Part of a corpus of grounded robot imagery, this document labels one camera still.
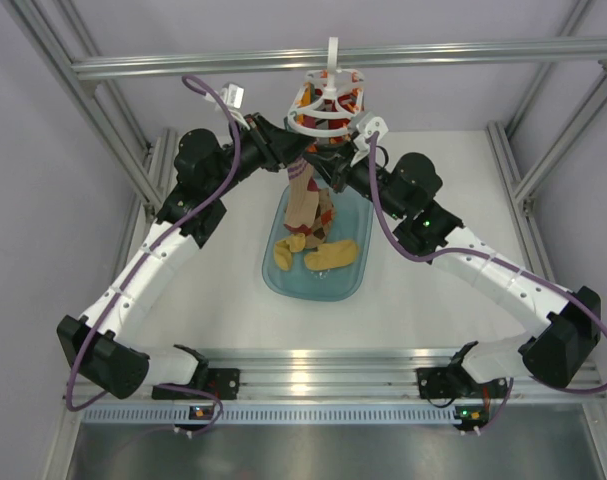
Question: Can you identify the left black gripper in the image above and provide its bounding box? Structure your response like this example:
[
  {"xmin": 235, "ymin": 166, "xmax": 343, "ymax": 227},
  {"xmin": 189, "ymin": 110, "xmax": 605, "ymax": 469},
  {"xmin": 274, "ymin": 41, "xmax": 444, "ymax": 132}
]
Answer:
[{"xmin": 205, "ymin": 111, "xmax": 313, "ymax": 197}]

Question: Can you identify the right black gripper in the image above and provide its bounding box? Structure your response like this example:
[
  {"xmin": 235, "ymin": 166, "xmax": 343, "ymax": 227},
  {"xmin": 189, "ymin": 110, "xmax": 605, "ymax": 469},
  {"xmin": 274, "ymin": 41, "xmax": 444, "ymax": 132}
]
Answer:
[{"xmin": 307, "ymin": 138, "xmax": 408, "ymax": 221}]

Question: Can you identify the beige purple striped sock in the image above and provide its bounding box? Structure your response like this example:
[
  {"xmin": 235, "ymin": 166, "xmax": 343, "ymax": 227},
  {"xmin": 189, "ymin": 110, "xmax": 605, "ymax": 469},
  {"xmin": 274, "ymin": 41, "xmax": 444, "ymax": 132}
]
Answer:
[{"xmin": 284, "ymin": 158, "xmax": 321, "ymax": 234}]

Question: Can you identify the white round clip hanger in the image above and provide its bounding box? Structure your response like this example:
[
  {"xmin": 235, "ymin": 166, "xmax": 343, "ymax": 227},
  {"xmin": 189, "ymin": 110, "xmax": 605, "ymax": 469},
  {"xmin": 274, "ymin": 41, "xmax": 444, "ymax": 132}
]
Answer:
[{"xmin": 285, "ymin": 37, "xmax": 365, "ymax": 143}]

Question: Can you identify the yellow sock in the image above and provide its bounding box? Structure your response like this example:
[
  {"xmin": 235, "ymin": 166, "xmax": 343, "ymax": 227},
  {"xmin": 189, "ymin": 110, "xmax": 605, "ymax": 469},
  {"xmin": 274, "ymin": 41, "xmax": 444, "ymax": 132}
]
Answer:
[
  {"xmin": 273, "ymin": 233, "xmax": 306, "ymax": 271},
  {"xmin": 304, "ymin": 239, "xmax": 359, "ymax": 271}
]

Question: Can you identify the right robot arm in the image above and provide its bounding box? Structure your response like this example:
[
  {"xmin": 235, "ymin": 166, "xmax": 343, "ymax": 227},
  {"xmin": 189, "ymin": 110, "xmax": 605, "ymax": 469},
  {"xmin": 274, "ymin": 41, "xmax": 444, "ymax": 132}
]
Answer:
[{"xmin": 304, "ymin": 146, "xmax": 605, "ymax": 397}]

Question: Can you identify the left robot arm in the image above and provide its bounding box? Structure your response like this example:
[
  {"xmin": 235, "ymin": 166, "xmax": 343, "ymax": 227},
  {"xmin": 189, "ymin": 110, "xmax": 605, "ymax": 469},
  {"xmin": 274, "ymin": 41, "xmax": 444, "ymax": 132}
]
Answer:
[{"xmin": 56, "ymin": 114, "xmax": 313, "ymax": 399}]

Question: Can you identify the beige argyle sock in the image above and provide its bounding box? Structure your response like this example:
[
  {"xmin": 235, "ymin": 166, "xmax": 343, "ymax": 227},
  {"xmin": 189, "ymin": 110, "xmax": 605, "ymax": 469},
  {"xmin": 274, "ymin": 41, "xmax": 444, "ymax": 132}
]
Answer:
[{"xmin": 304, "ymin": 188, "xmax": 336, "ymax": 249}]

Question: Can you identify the blue transparent tray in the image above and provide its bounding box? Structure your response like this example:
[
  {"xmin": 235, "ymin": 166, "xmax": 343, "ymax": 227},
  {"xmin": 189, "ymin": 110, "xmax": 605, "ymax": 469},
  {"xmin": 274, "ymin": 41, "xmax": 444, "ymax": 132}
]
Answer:
[{"xmin": 261, "ymin": 185, "xmax": 373, "ymax": 303}]

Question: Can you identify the red sock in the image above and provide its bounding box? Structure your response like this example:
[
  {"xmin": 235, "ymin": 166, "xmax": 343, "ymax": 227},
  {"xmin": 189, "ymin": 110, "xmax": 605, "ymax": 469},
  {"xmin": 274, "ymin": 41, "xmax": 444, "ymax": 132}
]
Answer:
[{"xmin": 299, "ymin": 94, "xmax": 358, "ymax": 144}]

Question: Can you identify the aluminium top crossbar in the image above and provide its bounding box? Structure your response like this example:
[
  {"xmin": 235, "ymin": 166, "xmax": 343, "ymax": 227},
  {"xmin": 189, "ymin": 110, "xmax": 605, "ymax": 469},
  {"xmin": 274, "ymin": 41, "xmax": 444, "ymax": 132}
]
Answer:
[{"xmin": 72, "ymin": 36, "xmax": 607, "ymax": 81}]

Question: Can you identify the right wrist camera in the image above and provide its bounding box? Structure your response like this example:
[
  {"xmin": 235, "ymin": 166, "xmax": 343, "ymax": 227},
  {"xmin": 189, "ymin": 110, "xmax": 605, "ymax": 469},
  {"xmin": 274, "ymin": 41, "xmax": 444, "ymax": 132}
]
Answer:
[{"xmin": 348, "ymin": 111, "xmax": 389, "ymax": 154}]

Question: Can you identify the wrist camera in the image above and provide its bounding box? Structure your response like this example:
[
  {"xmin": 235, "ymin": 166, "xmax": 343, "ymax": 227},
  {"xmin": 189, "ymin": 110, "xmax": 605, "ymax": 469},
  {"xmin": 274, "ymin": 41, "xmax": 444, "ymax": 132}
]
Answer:
[
  {"xmin": 219, "ymin": 82, "xmax": 245, "ymax": 123},
  {"xmin": 348, "ymin": 111, "xmax": 389, "ymax": 154}
]

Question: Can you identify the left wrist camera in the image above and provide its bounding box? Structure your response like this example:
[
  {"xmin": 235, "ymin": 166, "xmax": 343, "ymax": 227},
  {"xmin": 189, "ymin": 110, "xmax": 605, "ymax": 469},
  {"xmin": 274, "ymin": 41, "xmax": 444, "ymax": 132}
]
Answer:
[{"xmin": 219, "ymin": 82, "xmax": 245, "ymax": 123}]

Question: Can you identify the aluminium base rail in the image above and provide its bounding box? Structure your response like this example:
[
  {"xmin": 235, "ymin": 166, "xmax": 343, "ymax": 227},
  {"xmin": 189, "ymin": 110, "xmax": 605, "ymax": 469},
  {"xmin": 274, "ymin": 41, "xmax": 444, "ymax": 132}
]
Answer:
[{"xmin": 62, "ymin": 347, "xmax": 607, "ymax": 401}]

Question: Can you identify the perforated cable duct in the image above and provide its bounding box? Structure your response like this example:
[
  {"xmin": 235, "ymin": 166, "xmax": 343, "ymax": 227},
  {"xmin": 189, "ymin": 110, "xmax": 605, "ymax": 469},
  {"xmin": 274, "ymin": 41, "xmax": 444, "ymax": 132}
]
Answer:
[{"xmin": 83, "ymin": 404, "xmax": 487, "ymax": 426}]

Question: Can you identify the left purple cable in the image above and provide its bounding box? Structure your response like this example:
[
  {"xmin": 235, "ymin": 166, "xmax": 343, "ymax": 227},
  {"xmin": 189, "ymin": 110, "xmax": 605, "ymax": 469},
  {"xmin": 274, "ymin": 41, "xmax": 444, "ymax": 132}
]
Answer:
[{"xmin": 64, "ymin": 74, "xmax": 243, "ymax": 436}]

